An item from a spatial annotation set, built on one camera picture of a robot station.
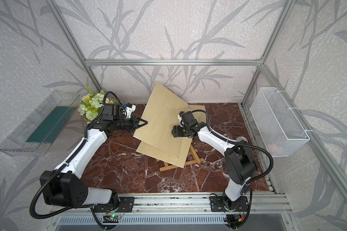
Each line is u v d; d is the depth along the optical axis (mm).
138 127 712
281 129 610
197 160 847
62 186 399
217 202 734
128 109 726
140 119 753
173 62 965
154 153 826
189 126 681
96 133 528
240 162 461
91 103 788
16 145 578
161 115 883
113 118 609
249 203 731
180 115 712
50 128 608
